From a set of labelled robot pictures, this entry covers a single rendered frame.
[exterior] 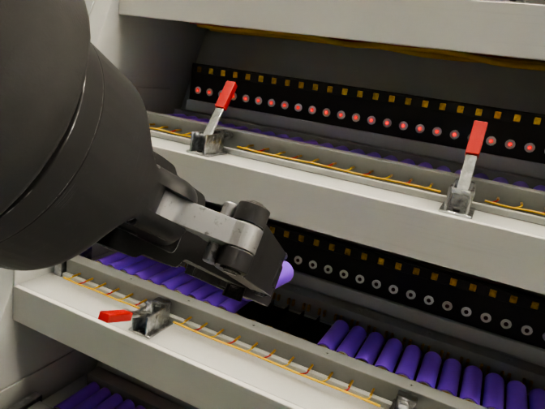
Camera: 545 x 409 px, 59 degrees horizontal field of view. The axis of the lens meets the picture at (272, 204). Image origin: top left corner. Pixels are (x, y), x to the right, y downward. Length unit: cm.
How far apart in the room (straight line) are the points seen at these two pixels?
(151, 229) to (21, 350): 54
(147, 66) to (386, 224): 43
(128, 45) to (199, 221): 54
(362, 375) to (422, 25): 33
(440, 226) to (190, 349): 27
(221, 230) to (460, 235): 30
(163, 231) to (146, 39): 57
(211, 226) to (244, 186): 32
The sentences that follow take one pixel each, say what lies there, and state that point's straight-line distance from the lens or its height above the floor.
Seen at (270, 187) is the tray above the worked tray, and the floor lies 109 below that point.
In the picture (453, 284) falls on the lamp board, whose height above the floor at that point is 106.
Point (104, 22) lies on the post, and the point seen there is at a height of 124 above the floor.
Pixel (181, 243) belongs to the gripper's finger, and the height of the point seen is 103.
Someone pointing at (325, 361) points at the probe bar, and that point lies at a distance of 49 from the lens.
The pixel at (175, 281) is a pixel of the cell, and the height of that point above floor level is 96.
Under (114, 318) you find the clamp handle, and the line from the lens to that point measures 49.
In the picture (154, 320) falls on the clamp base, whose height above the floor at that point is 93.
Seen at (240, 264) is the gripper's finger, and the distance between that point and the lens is 17.
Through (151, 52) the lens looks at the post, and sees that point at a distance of 73.
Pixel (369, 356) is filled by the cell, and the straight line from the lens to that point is 52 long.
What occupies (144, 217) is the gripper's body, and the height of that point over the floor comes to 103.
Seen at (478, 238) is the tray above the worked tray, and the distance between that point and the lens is 44.
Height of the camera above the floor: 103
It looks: 5 degrees up
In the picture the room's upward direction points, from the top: 17 degrees clockwise
